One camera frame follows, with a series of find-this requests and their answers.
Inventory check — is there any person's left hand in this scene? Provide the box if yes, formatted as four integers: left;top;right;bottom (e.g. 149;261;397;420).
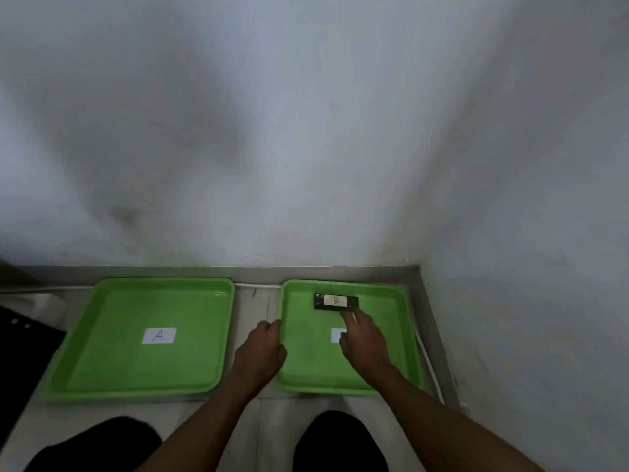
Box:
232;319;289;387

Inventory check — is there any small black box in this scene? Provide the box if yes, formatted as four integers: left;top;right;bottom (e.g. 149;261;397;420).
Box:
313;293;359;313

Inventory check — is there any white cable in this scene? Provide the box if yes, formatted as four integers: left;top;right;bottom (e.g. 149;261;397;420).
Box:
0;282;446;406

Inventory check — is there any person's right forearm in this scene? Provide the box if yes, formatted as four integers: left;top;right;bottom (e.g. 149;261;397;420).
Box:
366;364;543;472

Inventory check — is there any person's left leg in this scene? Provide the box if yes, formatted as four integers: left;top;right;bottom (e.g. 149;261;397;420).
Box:
25;416;163;472

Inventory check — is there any black flat object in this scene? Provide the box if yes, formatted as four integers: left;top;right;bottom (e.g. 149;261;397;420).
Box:
0;305;67;430

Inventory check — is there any person's leg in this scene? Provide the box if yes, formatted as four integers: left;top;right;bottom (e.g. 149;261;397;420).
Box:
25;416;163;472
293;411;389;472

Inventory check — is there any person's left forearm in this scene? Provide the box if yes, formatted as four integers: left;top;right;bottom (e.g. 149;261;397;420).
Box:
135;374;272;472

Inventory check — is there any green plastic tray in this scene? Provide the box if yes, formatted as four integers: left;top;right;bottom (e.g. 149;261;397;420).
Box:
274;279;426;396
38;276;237;403

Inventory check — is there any person's right hand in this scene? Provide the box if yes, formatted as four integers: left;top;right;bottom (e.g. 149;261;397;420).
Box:
338;308;395;385

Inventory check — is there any person's right leg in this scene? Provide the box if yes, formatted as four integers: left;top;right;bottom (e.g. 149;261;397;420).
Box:
293;411;389;472

